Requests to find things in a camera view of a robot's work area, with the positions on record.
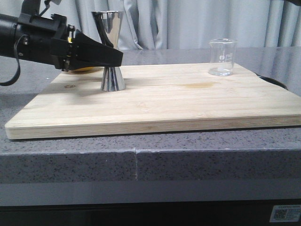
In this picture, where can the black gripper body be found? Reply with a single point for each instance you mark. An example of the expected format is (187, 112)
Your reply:
(43, 40)

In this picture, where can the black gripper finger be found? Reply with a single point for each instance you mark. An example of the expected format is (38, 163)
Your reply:
(86, 52)

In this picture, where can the steel double jigger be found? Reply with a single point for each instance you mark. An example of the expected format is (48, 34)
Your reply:
(108, 24)

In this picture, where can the glass measuring beaker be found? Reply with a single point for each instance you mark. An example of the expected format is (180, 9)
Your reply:
(222, 56)

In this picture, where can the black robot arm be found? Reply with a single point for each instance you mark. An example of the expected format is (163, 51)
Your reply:
(6, 36)

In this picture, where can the yellow lemon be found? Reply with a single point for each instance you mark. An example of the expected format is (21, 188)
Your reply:
(85, 70)

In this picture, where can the wooden cutting board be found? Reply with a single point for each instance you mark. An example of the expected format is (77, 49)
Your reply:
(157, 98)

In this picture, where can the white label sticker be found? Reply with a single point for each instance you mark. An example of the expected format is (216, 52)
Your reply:
(285, 213)

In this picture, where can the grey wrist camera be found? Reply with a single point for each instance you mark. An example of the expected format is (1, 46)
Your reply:
(32, 7)

